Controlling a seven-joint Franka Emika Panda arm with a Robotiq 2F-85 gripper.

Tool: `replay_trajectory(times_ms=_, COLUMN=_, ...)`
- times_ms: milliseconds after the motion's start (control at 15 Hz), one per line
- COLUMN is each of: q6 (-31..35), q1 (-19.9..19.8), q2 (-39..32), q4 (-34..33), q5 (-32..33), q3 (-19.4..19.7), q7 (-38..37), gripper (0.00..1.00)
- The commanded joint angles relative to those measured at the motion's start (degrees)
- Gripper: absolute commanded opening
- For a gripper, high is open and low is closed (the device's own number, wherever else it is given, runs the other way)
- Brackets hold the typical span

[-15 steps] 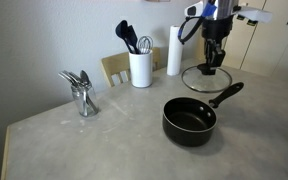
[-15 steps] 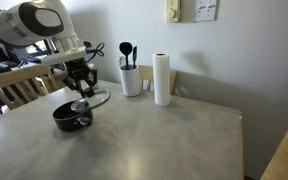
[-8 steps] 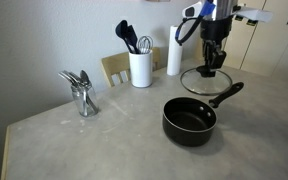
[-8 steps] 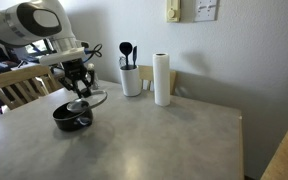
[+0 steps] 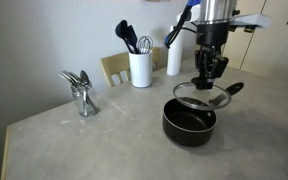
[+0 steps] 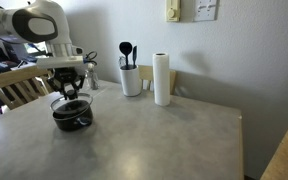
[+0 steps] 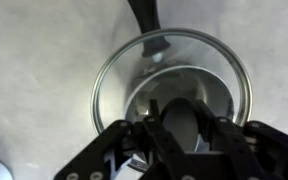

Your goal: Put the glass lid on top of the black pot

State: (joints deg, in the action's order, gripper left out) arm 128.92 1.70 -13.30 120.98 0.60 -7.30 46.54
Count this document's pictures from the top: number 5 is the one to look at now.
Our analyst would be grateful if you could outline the white utensil holder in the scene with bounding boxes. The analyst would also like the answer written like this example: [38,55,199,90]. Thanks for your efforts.
[128,49,154,89]

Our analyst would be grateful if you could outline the glass jar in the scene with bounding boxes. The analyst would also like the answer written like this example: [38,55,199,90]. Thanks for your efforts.
[70,83,100,118]

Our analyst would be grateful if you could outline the white paper towel roll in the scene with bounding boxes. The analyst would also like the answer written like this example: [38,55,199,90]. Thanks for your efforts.
[166,24,187,77]

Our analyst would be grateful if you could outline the black blue cable bundle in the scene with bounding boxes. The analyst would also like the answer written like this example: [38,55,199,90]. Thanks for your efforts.
[163,0,202,49]

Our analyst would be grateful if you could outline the black pot with handle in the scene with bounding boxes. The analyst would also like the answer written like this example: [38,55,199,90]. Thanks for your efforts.
[161,81,246,148]

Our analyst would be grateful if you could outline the glass lid with black knob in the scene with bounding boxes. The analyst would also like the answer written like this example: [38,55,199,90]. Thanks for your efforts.
[172,77,233,112]

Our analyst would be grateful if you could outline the black ladle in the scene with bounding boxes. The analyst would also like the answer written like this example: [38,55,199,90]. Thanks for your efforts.
[114,19,135,54]

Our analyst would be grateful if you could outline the beige cabinet doors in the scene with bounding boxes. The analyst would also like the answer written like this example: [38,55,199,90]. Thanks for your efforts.
[222,0,288,83]

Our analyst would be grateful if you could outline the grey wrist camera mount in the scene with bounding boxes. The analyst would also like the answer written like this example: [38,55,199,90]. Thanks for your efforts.
[176,11,273,34]

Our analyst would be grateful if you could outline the metal whisk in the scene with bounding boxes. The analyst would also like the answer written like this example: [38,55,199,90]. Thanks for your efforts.
[136,35,154,55]

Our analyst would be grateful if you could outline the black spatula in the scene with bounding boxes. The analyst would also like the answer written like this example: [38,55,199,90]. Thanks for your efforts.
[127,24,141,54]

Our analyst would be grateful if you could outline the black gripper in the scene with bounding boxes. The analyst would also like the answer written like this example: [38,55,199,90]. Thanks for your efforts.
[194,21,232,84]

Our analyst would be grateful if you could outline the wooden chair behind table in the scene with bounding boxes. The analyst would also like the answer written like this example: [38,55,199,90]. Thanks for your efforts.
[100,47,162,88]

